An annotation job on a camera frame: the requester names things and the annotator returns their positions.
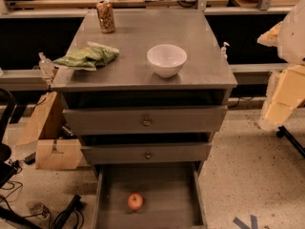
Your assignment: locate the grey drawer cabinet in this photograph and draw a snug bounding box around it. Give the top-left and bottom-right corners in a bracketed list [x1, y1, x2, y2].
[51, 8, 238, 229]

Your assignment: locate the clear sanitizer pump bottle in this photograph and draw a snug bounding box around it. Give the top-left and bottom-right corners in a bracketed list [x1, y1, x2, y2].
[38, 52, 54, 84]

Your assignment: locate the grey middle drawer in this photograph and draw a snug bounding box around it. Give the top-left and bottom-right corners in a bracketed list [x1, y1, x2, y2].
[81, 143, 212, 164]

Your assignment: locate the brown cardboard box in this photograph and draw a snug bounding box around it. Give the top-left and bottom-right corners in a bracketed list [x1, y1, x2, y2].
[16, 92, 83, 170]

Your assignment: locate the grey top drawer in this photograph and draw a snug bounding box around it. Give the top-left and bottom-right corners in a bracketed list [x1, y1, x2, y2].
[63, 106, 227, 135]

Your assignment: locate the black power strip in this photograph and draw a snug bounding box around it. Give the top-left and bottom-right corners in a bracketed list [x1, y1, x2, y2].
[52, 195, 83, 229]

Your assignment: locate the red apple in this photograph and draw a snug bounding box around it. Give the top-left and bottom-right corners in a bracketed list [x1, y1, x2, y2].
[128, 193, 143, 211]

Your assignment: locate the grey drawer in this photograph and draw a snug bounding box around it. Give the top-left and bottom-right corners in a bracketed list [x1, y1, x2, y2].
[91, 162, 208, 229]
[63, 106, 227, 135]
[81, 143, 212, 164]

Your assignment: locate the grey bottom drawer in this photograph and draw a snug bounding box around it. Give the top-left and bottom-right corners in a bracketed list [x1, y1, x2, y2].
[91, 162, 208, 229]

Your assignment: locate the green chip bag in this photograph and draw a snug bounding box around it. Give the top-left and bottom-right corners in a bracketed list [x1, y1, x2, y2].
[53, 42, 120, 71]

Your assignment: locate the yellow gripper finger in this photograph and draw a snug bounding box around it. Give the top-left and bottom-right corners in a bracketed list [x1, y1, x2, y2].
[258, 65, 305, 131]
[257, 22, 282, 47]

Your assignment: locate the black stand leg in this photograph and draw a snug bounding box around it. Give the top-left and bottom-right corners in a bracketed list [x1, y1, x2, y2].
[275, 126, 305, 158]

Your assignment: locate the patterned drink can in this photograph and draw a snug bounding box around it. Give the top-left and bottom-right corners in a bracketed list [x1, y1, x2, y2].
[96, 0, 115, 33]

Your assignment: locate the black chair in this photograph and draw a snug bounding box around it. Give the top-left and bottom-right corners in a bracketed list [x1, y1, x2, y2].
[0, 88, 20, 189]

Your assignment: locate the small white pump bottle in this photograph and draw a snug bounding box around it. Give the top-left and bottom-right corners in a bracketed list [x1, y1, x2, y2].
[220, 42, 230, 59]

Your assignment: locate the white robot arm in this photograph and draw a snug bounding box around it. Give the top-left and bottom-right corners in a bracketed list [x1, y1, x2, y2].
[257, 0, 305, 131]

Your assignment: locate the white ceramic bowl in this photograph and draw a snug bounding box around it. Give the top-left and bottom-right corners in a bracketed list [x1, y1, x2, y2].
[147, 44, 188, 78]

